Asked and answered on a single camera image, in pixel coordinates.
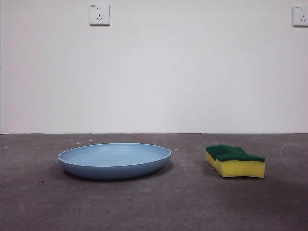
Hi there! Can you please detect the round blue plate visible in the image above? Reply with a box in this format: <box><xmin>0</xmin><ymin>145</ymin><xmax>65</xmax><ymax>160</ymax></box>
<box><xmin>57</xmin><ymin>142</ymin><xmax>173</xmax><ymax>180</ymax></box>

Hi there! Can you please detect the yellow sponge with green scourer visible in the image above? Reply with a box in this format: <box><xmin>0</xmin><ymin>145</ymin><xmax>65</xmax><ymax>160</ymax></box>
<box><xmin>205</xmin><ymin>144</ymin><xmax>266</xmax><ymax>180</ymax></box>

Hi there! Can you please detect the white wall socket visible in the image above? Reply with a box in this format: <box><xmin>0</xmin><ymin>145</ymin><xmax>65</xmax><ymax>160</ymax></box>
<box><xmin>291</xmin><ymin>5</ymin><xmax>308</xmax><ymax>27</ymax></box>
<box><xmin>89</xmin><ymin>3</ymin><xmax>111</xmax><ymax>27</ymax></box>

